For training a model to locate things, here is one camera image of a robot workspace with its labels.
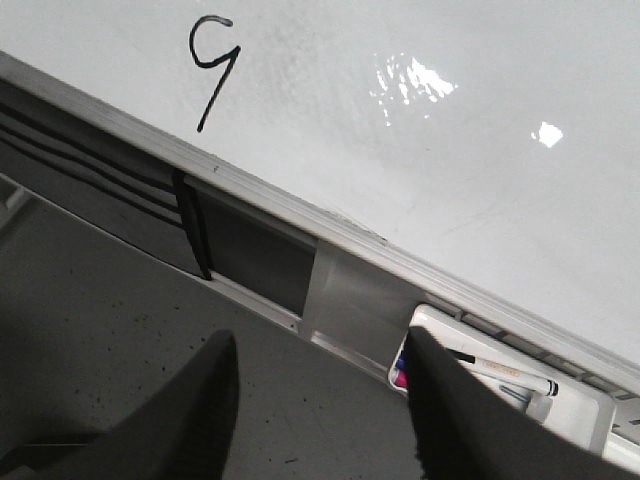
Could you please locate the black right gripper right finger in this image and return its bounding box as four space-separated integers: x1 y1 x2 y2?
405 327 634 479

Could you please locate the white marker tray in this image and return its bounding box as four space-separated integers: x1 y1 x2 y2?
409 304 616 455

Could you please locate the white whiteboard marker pen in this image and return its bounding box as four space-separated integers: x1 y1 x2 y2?
447 348 559 397

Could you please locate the pink marker in tray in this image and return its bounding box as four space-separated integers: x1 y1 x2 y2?
391 352 408 390

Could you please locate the large white whiteboard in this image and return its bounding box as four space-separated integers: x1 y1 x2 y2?
1 1 639 392

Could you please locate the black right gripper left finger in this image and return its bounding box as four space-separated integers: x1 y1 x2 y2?
44 329 240 480

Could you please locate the dark slatted chair back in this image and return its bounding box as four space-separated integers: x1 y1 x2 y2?
1 105 212 279

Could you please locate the white eraser block in tray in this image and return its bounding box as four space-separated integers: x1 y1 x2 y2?
525 392 553 424

